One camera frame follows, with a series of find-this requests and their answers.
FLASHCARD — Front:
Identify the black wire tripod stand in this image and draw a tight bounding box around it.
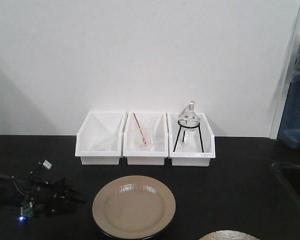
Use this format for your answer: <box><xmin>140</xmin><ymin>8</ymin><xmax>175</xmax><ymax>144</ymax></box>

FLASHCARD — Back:
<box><xmin>172</xmin><ymin>119</ymin><xmax>205</xmax><ymax>153</ymax></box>

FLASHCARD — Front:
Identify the round glass flask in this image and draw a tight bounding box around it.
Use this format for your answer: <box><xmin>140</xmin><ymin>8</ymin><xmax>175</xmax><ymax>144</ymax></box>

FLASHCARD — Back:
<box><xmin>178</xmin><ymin>100</ymin><xmax>200</xmax><ymax>132</ymax></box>

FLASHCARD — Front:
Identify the middle white storage bin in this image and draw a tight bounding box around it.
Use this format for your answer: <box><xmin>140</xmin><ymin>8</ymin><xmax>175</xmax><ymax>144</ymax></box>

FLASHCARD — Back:
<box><xmin>123</xmin><ymin>112</ymin><xmax>169</xmax><ymax>166</ymax></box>

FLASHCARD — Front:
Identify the green circuit board left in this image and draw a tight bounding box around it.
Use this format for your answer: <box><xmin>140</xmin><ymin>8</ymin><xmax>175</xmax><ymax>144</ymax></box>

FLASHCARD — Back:
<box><xmin>18</xmin><ymin>197</ymin><xmax>38</xmax><ymax>222</ymax></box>

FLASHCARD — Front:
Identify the left white storage bin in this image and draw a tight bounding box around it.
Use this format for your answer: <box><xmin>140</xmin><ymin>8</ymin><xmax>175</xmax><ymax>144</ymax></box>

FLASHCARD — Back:
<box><xmin>75</xmin><ymin>111</ymin><xmax>126</xmax><ymax>165</ymax></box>

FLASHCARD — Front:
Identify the black lab sink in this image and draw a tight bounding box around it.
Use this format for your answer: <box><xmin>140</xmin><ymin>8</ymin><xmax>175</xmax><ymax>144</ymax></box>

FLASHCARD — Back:
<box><xmin>271</xmin><ymin>162</ymin><xmax>300</xmax><ymax>210</ymax></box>

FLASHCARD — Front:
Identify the white storage bin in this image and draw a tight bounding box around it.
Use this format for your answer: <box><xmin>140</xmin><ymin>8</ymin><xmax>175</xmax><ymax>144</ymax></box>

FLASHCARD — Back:
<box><xmin>167</xmin><ymin>112</ymin><xmax>216</xmax><ymax>167</ymax></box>
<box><xmin>123</xmin><ymin>112</ymin><xmax>169</xmax><ymax>166</ymax></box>
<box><xmin>75</xmin><ymin>111</ymin><xmax>126</xmax><ymax>165</ymax></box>

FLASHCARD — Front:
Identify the blue pegboard drying rack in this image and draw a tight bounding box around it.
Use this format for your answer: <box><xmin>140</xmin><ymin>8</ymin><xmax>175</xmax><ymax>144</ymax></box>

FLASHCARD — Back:
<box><xmin>276</xmin><ymin>0</ymin><xmax>300</xmax><ymax>150</ymax></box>

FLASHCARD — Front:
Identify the tan round plate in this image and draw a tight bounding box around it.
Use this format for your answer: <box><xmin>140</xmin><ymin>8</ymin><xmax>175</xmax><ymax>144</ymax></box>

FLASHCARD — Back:
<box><xmin>92</xmin><ymin>175</ymin><xmax>176</xmax><ymax>240</ymax></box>
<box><xmin>199</xmin><ymin>230</ymin><xmax>259</xmax><ymax>240</ymax></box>

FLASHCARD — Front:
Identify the clear glass beaker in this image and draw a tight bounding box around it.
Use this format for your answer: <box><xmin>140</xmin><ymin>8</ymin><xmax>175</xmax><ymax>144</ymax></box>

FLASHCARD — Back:
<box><xmin>134</xmin><ymin>122</ymin><xmax>154</xmax><ymax>152</ymax></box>

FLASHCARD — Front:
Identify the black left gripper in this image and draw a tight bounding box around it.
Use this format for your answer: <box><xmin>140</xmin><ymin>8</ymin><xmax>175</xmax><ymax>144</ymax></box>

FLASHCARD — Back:
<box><xmin>30</xmin><ymin>179</ymin><xmax>86</xmax><ymax>218</ymax></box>

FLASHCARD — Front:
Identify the red striped stirring rod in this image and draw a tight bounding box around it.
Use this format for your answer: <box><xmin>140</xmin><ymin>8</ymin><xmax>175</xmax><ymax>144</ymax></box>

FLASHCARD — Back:
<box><xmin>133</xmin><ymin>112</ymin><xmax>147</xmax><ymax>145</ymax></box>

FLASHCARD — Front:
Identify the right white storage bin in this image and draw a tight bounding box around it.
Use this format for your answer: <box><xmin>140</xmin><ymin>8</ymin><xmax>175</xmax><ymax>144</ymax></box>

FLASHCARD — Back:
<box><xmin>167</xmin><ymin>112</ymin><xmax>216</xmax><ymax>167</ymax></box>

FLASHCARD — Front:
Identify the white cable connector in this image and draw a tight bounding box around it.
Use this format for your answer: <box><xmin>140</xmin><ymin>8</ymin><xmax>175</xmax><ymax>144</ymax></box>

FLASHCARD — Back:
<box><xmin>38</xmin><ymin>160</ymin><xmax>52</xmax><ymax>170</ymax></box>

